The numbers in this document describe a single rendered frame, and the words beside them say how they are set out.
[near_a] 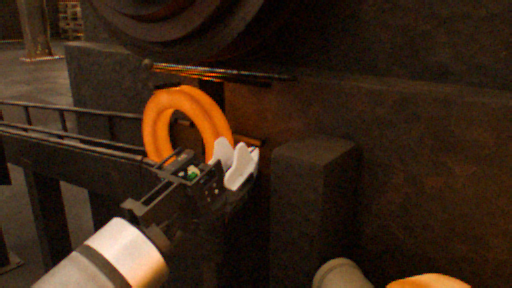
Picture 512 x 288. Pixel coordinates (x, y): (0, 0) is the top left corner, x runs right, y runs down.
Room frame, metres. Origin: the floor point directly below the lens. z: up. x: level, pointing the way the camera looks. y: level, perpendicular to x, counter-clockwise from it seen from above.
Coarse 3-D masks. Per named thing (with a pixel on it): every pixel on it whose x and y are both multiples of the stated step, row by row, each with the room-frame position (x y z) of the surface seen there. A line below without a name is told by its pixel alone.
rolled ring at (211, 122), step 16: (160, 96) 0.61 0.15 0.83; (176, 96) 0.58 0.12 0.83; (192, 96) 0.57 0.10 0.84; (208, 96) 0.58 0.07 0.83; (144, 112) 0.64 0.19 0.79; (160, 112) 0.61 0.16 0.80; (192, 112) 0.56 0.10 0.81; (208, 112) 0.55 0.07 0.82; (144, 128) 0.64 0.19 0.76; (160, 128) 0.63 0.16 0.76; (208, 128) 0.54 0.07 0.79; (224, 128) 0.55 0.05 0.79; (160, 144) 0.63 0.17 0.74; (208, 144) 0.55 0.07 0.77; (160, 160) 0.62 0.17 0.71; (208, 160) 0.55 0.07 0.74
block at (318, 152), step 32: (288, 160) 0.43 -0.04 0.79; (320, 160) 0.41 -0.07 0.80; (352, 160) 0.46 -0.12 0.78; (288, 192) 0.43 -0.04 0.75; (320, 192) 0.40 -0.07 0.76; (352, 192) 0.46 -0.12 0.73; (288, 224) 0.43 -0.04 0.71; (320, 224) 0.40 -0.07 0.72; (288, 256) 0.43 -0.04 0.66; (320, 256) 0.40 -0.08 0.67
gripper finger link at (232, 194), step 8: (248, 176) 0.48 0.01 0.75; (240, 184) 0.47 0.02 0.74; (248, 184) 0.47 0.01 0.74; (232, 192) 0.45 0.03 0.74; (240, 192) 0.45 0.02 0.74; (248, 192) 0.46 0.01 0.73; (232, 200) 0.44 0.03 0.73; (240, 200) 0.44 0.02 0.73; (224, 208) 0.43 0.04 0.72; (232, 208) 0.43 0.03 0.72; (216, 216) 0.43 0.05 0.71
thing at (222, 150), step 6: (222, 138) 0.51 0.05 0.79; (216, 144) 0.50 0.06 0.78; (222, 144) 0.51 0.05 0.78; (228, 144) 0.52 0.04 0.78; (216, 150) 0.50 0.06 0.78; (222, 150) 0.51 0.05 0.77; (228, 150) 0.52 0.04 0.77; (252, 150) 0.54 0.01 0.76; (216, 156) 0.50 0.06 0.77; (222, 156) 0.51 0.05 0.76; (228, 156) 0.52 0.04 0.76; (210, 162) 0.49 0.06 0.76; (222, 162) 0.51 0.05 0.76; (228, 162) 0.51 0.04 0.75; (228, 168) 0.50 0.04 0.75; (222, 180) 0.49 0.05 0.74
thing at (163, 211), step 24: (168, 168) 0.43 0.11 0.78; (192, 168) 0.44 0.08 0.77; (216, 168) 0.42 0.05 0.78; (168, 192) 0.39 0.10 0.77; (192, 192) 0.40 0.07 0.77; (216, 192) 0.44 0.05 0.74; (144, 216) 0.36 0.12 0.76; (168, 216) 0.39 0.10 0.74; (192, 216) 0.42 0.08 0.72; (168, 240) 0.37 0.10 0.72
